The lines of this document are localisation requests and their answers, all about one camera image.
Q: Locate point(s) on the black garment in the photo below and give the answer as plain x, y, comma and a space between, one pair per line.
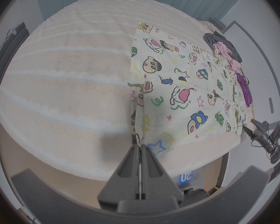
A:
224, 37

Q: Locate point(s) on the bed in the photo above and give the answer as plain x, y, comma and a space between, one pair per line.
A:
72, 90

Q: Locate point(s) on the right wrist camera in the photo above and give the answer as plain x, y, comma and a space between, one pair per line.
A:
277, 131

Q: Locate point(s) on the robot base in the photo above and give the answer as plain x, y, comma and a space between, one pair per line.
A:
198, 178

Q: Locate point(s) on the pink garment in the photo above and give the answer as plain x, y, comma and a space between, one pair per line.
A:
221, 49

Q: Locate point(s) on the grey garment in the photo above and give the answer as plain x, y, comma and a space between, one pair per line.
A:
208, 40

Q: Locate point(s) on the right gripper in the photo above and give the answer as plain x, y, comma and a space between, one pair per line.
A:
262, 136

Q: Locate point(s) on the black chest of drawers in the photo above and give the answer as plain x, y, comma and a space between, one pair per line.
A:
7, 55

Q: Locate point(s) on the white printed pyjama top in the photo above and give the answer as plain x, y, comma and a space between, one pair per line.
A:
177, 90

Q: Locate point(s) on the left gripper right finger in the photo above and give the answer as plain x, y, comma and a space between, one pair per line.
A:
156, 183

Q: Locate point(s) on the purple garment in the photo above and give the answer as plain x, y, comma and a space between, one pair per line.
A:
246, 92

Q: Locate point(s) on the crumpled pale cloth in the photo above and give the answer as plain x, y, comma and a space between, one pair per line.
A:
10, 34

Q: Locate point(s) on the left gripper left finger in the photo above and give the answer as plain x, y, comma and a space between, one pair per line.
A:
126, 183

